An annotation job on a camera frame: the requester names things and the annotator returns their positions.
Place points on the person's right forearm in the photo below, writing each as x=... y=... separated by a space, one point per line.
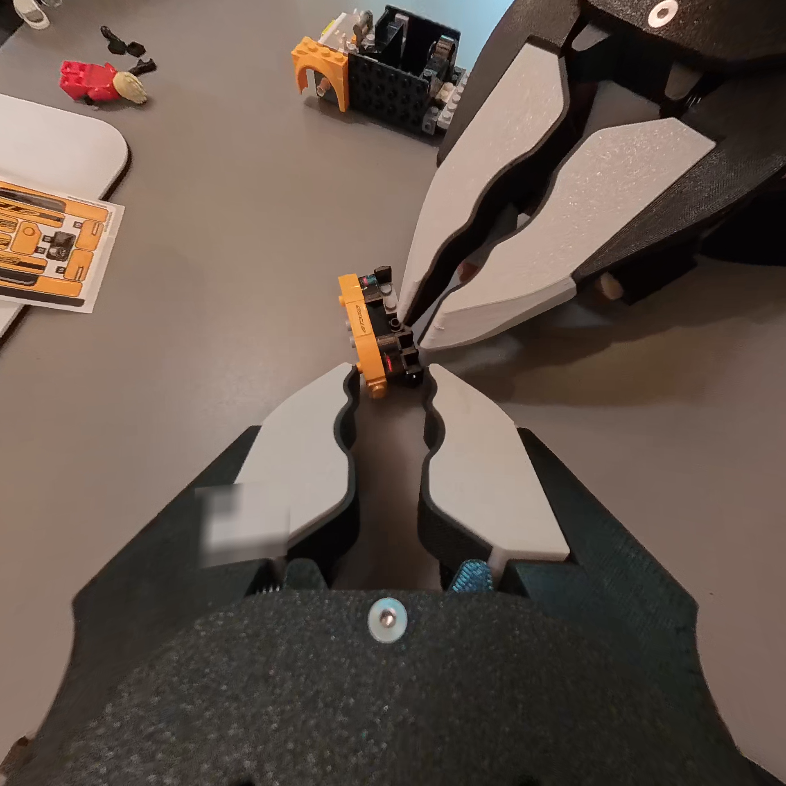
x=749 y=252

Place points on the small white round lego piece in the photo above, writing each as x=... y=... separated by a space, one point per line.
x=34 y=15

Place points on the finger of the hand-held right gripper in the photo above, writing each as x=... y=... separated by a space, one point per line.
x=583 y=209
x=497 y=123

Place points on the orange sticker sheet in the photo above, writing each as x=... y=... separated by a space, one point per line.
x=37 y=245

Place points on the black lego car chassis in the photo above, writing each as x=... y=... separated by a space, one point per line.
x=387 y=86

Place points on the small black lego accessory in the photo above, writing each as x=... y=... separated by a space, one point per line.
x=144 y=64
x=120 y=40

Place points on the white rounded board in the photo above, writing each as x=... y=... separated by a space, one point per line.
x=55 y=141

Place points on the orange black lego car section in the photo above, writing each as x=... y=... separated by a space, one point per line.
x=359 y=319

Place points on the red lego minifigure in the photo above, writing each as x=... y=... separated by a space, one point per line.
x=92 y=83

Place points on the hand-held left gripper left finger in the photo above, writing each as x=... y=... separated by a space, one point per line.
x=301 y=448

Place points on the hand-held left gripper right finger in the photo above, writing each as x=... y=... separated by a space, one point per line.
x=491 y=479

